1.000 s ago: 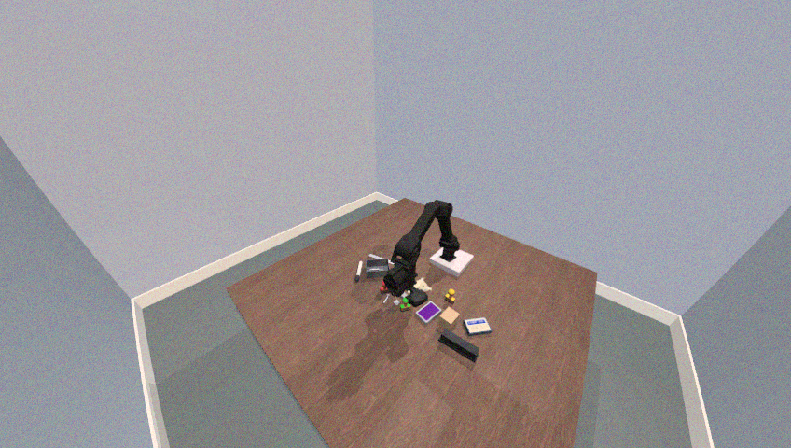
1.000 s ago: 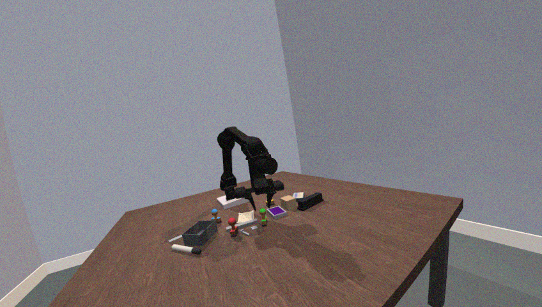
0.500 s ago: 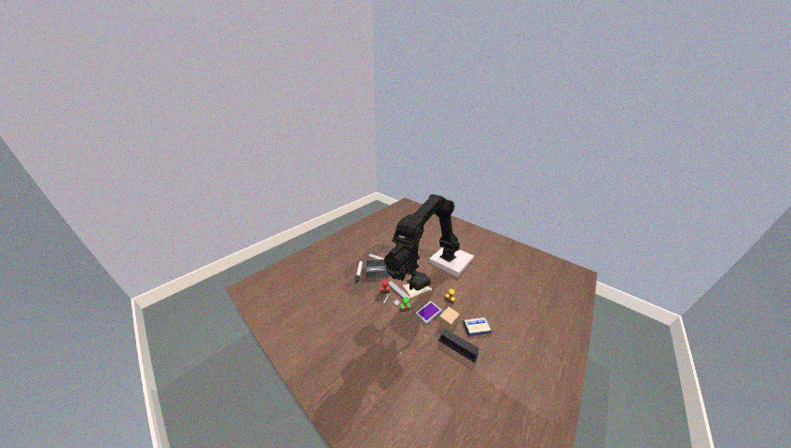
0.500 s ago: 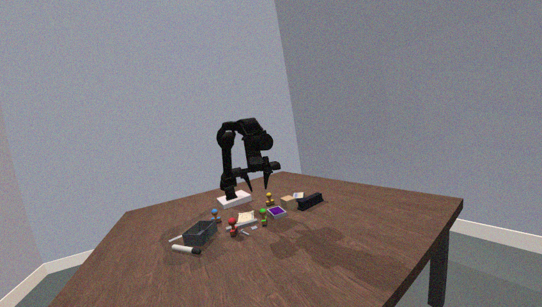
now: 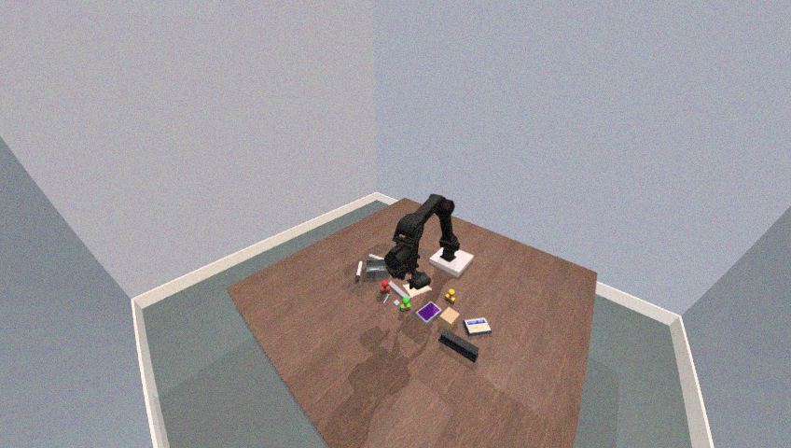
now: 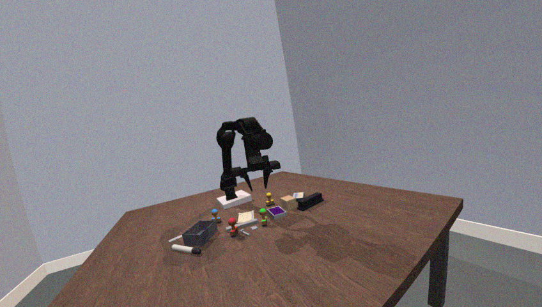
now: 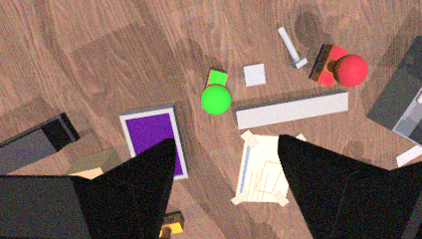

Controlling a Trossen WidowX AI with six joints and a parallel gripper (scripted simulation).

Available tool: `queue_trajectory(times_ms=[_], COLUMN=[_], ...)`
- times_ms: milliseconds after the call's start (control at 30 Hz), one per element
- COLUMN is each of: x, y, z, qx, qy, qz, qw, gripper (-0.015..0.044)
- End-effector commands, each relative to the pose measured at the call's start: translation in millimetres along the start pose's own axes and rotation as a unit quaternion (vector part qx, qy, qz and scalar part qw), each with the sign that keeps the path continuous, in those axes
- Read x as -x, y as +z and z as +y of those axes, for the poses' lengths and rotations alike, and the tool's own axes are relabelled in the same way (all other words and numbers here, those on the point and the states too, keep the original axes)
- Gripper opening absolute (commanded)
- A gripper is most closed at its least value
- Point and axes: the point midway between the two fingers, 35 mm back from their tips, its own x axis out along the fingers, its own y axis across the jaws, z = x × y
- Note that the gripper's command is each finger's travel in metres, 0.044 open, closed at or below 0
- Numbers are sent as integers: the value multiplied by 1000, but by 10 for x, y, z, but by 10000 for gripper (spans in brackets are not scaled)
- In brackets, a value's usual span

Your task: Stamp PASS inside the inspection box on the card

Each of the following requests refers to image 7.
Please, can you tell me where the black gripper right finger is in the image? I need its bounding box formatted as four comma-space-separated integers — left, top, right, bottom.
277, 134, 422, 239

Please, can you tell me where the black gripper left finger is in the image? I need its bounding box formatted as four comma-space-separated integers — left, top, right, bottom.
0, 138, 176, 239

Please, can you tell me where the red rubber stamp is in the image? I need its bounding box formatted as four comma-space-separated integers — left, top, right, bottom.
308, 44, 368, 88

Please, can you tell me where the cream paper card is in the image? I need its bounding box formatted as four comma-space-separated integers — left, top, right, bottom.
231, 130, 290, 206

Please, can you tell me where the tan box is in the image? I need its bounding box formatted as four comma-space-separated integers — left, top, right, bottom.
63, 148, 121, 178

